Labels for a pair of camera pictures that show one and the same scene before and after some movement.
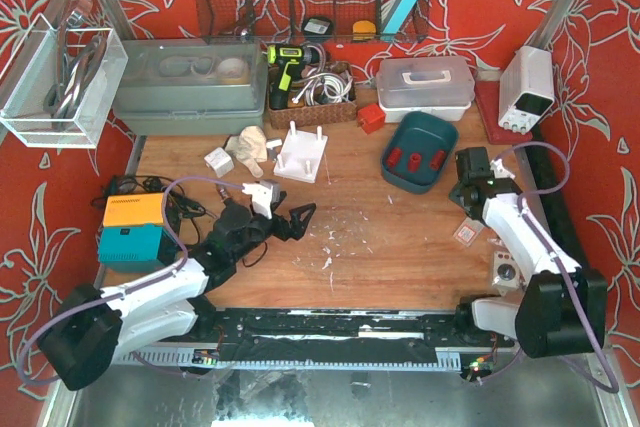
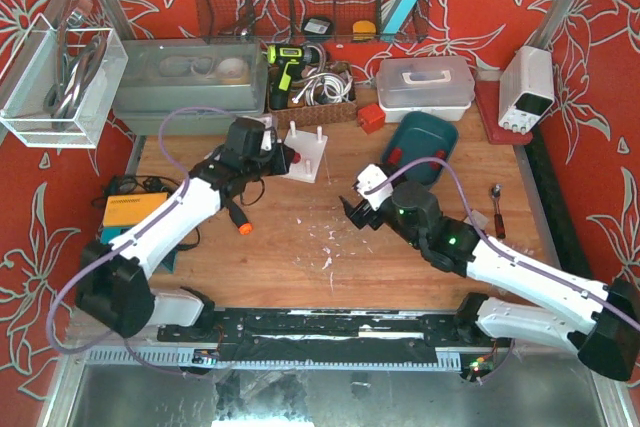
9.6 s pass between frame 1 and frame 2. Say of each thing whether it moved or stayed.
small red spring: stayed
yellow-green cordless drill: stayed
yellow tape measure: stayed
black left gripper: moved
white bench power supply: stayed
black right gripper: moved
